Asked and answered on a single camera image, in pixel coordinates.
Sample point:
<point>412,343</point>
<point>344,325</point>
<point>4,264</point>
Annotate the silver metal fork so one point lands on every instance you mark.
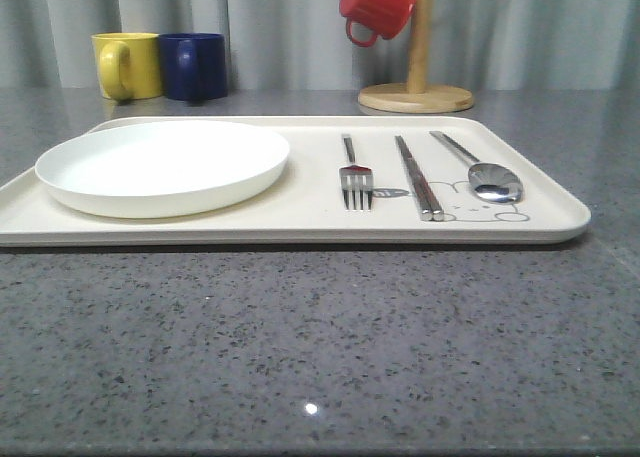
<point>356,181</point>

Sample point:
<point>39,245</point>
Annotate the white round plate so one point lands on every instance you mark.
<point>163,169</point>

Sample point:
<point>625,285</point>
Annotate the silver metal spoon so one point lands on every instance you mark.
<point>490,182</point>

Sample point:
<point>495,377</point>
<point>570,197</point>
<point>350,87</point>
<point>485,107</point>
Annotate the cream rabbit serving tray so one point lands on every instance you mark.
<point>306,204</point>

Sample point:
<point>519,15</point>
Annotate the wooden mug tree stand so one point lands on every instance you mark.
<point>416,95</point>

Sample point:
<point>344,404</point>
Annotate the dark blue mug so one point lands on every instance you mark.
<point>193,66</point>

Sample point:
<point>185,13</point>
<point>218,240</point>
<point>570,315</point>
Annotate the red mug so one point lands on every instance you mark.
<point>367,20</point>

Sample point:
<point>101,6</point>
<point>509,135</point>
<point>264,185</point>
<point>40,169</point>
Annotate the yellow mug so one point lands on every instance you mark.
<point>127,65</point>

